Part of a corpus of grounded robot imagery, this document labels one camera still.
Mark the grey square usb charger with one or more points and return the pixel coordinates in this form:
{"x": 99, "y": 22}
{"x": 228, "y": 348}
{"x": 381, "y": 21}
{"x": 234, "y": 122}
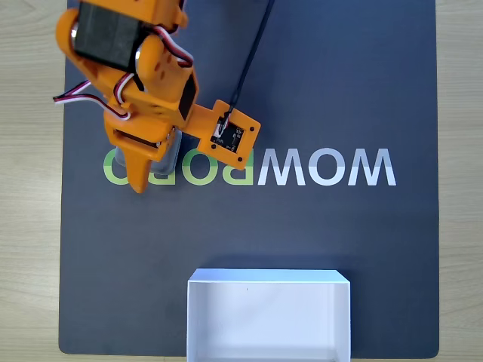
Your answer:
{"x": 168, "y": 163}

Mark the white cardboard bin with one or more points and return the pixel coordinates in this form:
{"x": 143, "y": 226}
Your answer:
{"x": 264, "y": 324}

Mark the dark grey wowrobo mat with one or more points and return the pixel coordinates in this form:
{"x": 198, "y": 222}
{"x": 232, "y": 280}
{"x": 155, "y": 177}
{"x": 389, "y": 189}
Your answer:
{"x": 302, "y": 234}

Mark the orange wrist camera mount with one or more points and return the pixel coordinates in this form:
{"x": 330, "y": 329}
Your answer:
{"x": 230, "y": 135}

